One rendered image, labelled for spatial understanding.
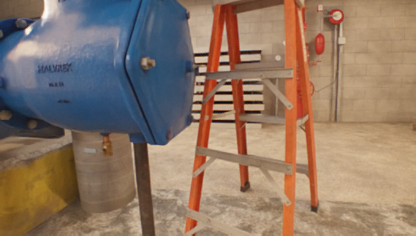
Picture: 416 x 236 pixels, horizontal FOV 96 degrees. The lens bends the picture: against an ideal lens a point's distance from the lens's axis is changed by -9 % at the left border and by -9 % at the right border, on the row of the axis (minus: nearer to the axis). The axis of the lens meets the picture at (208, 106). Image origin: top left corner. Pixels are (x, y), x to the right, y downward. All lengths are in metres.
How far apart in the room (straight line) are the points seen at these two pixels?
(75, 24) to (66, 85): 0.19
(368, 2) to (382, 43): 0.75
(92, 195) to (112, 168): 0.21
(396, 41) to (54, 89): 4.68
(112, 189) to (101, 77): 0.94
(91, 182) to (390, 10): 4.79
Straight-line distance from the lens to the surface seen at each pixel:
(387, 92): 4.63
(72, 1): 0.82
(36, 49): 0.85
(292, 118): 0.76
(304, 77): 1.01
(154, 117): 0.63
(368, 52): 4.48
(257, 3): 1.11
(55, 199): 1.65
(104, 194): 1.47
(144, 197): 0.99
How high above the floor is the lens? 0.79
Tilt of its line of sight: 7 degrees down
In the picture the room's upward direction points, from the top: 1 degrees counter-clockwise
